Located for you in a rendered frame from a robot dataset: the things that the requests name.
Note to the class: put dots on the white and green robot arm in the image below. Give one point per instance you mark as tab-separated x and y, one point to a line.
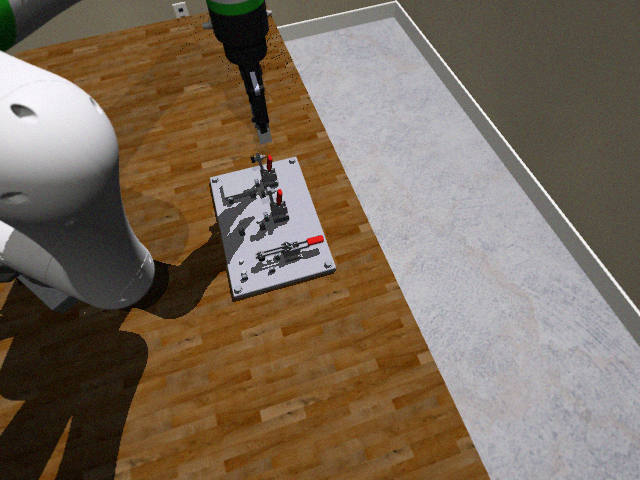
59	167

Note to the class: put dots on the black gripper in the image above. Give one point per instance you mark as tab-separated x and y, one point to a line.
248	58

